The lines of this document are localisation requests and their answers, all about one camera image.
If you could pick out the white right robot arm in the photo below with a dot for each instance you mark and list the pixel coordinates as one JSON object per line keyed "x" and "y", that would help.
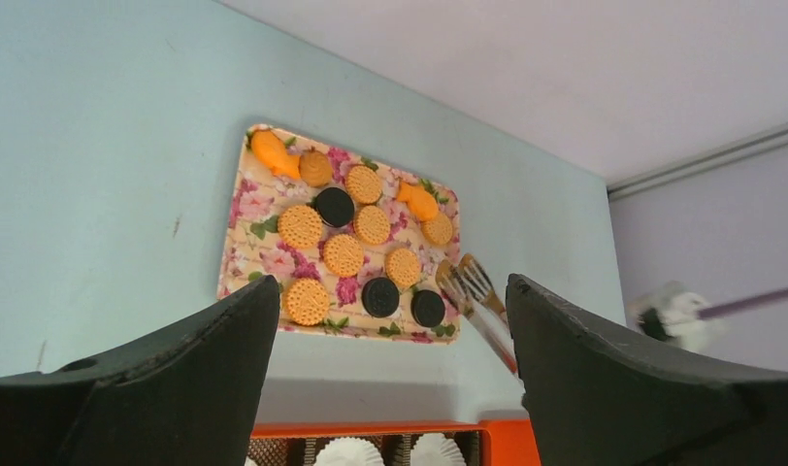
{"x": 677, "y": 315}

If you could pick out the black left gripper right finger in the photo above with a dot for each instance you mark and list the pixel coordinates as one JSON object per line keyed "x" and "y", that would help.
{"x": 599, "y": 393}

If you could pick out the white paper cup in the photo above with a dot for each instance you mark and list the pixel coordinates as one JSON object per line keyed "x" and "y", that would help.
{"x": 435, "y": 449}
{"x": 349, "y": 451}

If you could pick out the orange fish cookie right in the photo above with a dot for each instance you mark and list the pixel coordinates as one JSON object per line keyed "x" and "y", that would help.
{"x": 420, "y": 202}

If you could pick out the round yellow biscuit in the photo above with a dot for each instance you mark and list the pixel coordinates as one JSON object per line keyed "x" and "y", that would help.
{"x": 300, "y": 227}
{"x": 343, "y": 255}
{"x": 372, "y": 225}
{"x": 306, "y": 301}
{"x": 363, "y": 185}
{"x": 402, "y": 266}
{"x": 439, "y": 230}

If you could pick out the floral serving tray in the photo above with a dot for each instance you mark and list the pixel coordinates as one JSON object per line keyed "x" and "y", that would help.
{"x": 253, "y": 247}

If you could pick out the orange cookie box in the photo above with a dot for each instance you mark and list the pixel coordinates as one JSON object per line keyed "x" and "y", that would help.
{"x": 488, "y": 442}

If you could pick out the orange fish cookie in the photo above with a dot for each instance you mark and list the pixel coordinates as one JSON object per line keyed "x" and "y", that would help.
{"x": 420, "y": 202}
{"x": 270, "y": 150}

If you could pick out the orange fish cookie left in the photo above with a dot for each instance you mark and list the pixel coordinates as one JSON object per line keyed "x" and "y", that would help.
{"x": 270, "y": 150}

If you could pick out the round yellow biscuit top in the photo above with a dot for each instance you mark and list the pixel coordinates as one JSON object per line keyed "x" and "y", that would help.
{"x": 363, "y": 185}

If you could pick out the brown round cookie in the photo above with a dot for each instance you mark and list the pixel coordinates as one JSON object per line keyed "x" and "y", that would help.
{"x": 315, "y": 168}

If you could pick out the black sandwich cookie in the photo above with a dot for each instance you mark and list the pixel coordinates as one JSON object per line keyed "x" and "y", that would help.
{"x": 335, "y": 206}
{"x": 380, "y": 297}
{"x": 427, "y": 308}

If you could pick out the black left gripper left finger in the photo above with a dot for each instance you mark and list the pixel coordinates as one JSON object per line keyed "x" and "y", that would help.
{"x": 186, "y": 394}

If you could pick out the metal tongs white handle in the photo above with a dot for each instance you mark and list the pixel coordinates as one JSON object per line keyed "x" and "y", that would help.
{"x": 466, "y": 284}

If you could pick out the round yellow biscuit bottom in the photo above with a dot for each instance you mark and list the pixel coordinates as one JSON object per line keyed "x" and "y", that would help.
{"x": 306, "y": 301}

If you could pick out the aluminium frame post right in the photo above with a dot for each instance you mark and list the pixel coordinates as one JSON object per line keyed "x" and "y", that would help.
{"x": 736, "y": 151}

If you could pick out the black sandwich cookie on tray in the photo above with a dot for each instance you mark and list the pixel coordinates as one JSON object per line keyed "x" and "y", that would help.
{"x": 335, "y": 206}

